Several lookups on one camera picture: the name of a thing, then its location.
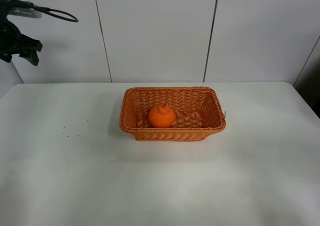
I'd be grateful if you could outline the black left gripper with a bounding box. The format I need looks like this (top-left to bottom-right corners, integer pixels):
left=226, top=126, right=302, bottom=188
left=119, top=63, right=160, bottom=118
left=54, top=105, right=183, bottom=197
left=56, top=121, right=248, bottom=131
left=0, top=21, right=43, bottom=66

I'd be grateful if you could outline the orange with stem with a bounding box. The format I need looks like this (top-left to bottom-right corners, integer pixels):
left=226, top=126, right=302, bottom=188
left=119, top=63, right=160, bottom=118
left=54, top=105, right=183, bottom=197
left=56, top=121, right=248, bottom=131
left=147, top=103, right=176, bottom=128

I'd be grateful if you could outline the orange wicker basket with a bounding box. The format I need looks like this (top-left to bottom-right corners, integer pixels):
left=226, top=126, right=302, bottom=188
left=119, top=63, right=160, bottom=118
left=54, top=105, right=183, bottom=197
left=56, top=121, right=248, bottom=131
left=119, top=86, right=226, bottom=141

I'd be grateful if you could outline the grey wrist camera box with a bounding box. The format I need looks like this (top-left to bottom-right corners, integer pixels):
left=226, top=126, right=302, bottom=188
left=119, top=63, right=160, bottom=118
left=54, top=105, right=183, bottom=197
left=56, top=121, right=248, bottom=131
left=8, top=7, right=42, bottom=19

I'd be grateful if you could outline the black camera cable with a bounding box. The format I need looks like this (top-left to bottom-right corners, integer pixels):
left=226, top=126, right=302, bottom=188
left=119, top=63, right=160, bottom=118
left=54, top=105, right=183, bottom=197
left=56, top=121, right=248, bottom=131
left=0, top=0, right=79, bottom=23

